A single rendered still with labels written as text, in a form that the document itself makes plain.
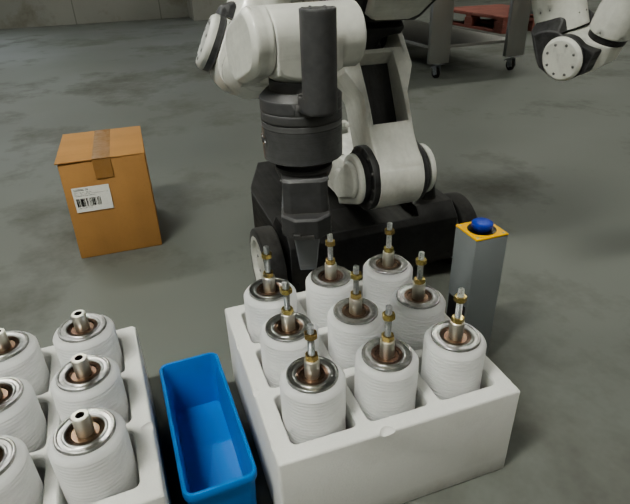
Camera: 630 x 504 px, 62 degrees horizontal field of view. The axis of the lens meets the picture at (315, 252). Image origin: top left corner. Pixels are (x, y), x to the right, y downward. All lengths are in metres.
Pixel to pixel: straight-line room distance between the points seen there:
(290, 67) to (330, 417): 0.47
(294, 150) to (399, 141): 0.62
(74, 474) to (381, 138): 0.82
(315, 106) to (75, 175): 1.18
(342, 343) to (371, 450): 0.18
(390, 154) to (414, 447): 0.59
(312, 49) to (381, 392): 0.49
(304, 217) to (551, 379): 0.77
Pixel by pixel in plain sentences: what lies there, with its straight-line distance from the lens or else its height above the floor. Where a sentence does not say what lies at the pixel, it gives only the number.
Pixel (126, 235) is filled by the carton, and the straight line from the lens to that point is 1.69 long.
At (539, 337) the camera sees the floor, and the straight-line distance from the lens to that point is 1.32.
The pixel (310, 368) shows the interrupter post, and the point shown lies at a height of 0.27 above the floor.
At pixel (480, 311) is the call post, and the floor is 0.15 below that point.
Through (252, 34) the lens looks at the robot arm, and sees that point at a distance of 0.53.
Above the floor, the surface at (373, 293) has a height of 0.21.
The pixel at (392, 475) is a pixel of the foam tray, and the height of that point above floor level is 0.08.
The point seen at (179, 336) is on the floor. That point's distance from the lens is 1.30.
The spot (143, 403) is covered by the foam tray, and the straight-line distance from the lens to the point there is 0.89.
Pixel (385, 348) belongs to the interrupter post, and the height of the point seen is 0.27.
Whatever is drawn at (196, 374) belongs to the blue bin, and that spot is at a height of 0.08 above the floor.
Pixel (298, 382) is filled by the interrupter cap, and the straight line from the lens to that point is 0.76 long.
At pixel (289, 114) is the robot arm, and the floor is 0.64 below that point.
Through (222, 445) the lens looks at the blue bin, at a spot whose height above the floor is 0.00.
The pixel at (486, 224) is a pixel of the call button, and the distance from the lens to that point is 1.03.
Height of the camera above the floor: 0.78
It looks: 30 degrees down
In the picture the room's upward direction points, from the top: 2 degrees counter-clockwise
